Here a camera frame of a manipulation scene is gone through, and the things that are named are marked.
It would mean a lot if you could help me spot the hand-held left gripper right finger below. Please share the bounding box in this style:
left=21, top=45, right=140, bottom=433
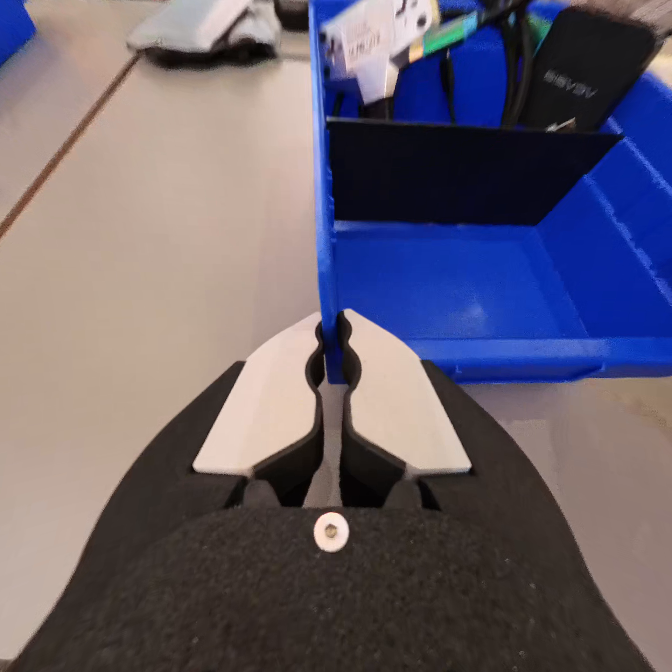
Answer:
left=337, top=310, right=472, bottom=507

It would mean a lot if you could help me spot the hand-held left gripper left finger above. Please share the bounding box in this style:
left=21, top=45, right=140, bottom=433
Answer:
left=192, top=312, right=323, bottom=507

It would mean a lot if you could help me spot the blue plastic bin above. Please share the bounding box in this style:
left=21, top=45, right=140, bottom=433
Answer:
left=0, top=0, right=37, bottom=66
left=310, top=0, right=672, bottom=386

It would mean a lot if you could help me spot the silver metal HDMI switch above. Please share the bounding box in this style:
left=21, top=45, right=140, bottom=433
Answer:
left=319, top=0, right=443, bottom=106

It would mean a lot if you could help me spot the black USB hub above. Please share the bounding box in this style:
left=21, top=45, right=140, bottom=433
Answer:
left=520, top=8, right=659, bottom=132

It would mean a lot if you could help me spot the black divider of blue bin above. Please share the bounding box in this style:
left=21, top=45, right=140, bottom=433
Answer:
left=325, top=118, right=625, bottom=226

